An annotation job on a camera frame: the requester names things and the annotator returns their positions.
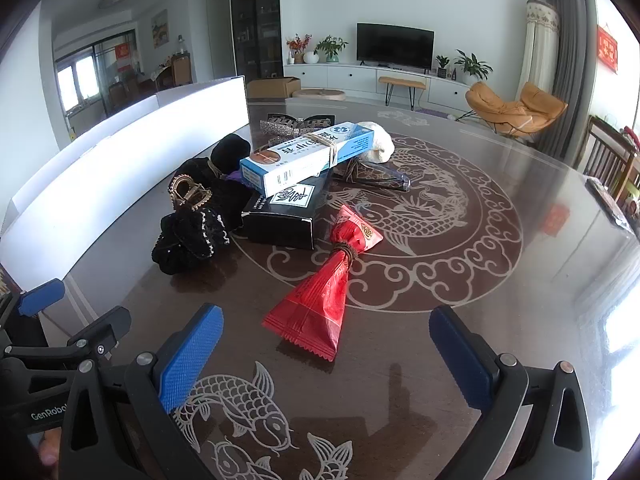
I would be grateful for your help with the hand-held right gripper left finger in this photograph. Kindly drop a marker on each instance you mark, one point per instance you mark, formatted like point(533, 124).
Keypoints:
point(192, 360)

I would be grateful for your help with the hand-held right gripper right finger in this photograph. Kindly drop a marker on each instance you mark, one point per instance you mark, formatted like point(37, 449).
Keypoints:
point(460, 360)

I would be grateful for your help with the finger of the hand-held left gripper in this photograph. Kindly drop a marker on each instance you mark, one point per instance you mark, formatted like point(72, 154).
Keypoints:
point(42, 296)
point(107, 327)

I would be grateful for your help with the black beaded cloth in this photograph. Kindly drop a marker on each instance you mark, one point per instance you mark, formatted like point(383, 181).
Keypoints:
point(185, 245)

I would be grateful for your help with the red plastic packet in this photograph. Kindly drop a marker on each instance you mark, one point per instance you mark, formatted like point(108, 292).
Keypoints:
point(315, 305)

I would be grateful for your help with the golden hair claw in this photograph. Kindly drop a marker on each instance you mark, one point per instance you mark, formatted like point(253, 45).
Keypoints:
point(187, 195)

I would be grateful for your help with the black printed carton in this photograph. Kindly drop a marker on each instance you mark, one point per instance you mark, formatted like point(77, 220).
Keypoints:
point(280, 225)

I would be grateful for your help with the blue and white carton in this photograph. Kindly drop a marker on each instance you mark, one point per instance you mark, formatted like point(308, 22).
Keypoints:
point(300, 160)

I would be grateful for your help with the dark wooden patterned desktop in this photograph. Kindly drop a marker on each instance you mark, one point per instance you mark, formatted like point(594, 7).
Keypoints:
point(450, 270)

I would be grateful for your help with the person's left hand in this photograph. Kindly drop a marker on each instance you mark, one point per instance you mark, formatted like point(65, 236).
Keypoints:
point(47, 452)

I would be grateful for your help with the white partition board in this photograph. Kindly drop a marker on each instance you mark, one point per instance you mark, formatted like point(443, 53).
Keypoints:
point(125, 160)

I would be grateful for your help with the beige rubber band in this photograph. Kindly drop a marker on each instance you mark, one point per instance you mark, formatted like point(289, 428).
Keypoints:
point(215, 167)

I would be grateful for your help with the black knit bundle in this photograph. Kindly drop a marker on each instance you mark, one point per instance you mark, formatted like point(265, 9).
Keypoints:
point(230, 150)

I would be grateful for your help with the cream knit pouch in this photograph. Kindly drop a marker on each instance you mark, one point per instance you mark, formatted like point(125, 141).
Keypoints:
point(380, 142)

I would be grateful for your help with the dark wooden chair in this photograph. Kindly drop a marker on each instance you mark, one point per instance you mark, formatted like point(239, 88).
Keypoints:
point(605, 155)

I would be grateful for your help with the red window poster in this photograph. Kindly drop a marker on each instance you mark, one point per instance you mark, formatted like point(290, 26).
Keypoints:
point(123, 56)

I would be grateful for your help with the orange lounge chair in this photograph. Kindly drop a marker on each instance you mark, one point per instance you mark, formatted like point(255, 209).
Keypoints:
point(500, 107)

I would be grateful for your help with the black packet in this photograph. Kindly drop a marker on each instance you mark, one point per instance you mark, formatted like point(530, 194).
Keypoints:
point(275, 115)

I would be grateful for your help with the wooden sideboard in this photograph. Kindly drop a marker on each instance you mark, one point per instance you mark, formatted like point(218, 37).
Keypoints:
point(181, 70)

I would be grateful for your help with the cardboard box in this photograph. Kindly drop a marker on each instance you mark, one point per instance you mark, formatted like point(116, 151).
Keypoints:
point(270, 88)

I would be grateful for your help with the wooden bench with metal legs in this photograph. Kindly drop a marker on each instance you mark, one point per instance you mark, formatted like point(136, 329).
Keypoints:
point(402, 81)

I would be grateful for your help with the large leafy potted plant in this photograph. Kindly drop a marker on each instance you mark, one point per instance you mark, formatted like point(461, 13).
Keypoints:
point(472, 66)

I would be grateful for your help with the round beige pet scratcher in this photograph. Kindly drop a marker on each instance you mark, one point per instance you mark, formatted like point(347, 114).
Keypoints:
point(320, 94)

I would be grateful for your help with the small potted plant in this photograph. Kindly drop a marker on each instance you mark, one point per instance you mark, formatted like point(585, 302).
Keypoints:
point(442, 64)

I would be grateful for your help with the round ceiling lamp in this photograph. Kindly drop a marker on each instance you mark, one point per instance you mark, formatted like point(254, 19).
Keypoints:
point(113, 0)

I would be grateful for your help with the white television cabinet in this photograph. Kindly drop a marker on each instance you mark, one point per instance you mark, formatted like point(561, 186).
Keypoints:
point(345, 77)

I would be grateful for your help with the grey curtain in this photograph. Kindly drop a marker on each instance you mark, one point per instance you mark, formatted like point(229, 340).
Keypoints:
point(570, 60)

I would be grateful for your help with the white curtain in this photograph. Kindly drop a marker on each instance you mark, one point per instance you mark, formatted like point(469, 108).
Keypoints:
point(537, 50)

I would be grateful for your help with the black flat television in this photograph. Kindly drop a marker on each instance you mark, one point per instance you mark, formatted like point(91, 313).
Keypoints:
point(395, 42)

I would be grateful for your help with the potted plant with red flowers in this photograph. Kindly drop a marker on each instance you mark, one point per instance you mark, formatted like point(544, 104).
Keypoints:
point(298, 47)

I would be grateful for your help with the green potted plant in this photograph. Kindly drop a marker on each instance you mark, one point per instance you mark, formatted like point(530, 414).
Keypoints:
point(331, 49)

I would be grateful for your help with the dark glass display cabinet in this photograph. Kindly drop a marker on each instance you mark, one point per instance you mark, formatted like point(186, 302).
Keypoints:
point(255, 20)

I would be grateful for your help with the clear frame eyeglasses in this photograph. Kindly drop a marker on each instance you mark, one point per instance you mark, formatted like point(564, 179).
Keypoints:
point(375, 176)

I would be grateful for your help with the framed wall painting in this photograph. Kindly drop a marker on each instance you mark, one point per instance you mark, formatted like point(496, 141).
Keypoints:
point(160, 29)

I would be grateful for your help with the red wall hanging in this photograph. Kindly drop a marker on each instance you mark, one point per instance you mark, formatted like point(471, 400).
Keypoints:
point(608, 50)

